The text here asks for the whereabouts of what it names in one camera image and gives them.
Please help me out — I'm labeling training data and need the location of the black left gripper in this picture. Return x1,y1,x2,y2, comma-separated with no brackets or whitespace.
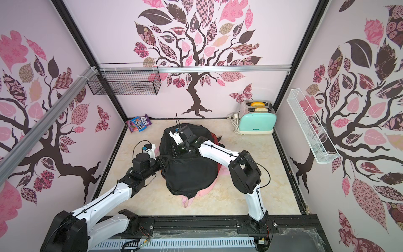
142,155,170,180

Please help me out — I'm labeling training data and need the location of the red backpack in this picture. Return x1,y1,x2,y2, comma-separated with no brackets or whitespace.
160,132,224,180

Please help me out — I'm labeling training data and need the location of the black backpack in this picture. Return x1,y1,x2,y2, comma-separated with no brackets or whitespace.
159,126,221,200

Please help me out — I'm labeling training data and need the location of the pink backpack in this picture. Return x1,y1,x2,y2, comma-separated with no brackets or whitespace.
182,164,229,208

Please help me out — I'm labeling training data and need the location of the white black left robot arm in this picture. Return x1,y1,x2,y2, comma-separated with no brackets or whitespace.
40,153,164,252

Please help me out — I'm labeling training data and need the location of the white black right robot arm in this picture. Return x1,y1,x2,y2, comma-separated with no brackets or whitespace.
169,126,269,232

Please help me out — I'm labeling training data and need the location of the pink red candy bag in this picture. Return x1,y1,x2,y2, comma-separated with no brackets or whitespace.
126,120,134,133

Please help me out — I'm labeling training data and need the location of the blue M&M's candy bag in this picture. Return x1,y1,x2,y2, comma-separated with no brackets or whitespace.
131,117,147,132

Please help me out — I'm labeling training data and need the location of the mint green toaster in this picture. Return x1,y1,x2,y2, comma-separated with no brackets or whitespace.
238,100,277,134

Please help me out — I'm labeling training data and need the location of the white toaster power cord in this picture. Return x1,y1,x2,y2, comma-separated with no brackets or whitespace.
227,113,241,135

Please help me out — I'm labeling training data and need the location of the black wire basket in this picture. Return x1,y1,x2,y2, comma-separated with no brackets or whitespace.
87,62,162,96

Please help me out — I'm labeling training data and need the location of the aluminium rail back wall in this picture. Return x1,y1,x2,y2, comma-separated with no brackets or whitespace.
100,65,292,73

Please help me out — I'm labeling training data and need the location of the aluminium rail wall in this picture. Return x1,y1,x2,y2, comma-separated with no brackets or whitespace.
1,66,96,183
100,65,292,73

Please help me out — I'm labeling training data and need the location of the white slotted cable duct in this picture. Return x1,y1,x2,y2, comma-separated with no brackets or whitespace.
91,237,256,252

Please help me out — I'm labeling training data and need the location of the white wire shelf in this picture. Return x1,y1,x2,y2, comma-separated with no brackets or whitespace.
287,89,340,164

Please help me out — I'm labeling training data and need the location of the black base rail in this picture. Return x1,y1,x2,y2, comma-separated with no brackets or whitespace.
129,215,324,236

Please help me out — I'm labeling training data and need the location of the aluminium rail left wall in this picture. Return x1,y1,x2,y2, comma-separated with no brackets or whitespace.
1,66,96,183

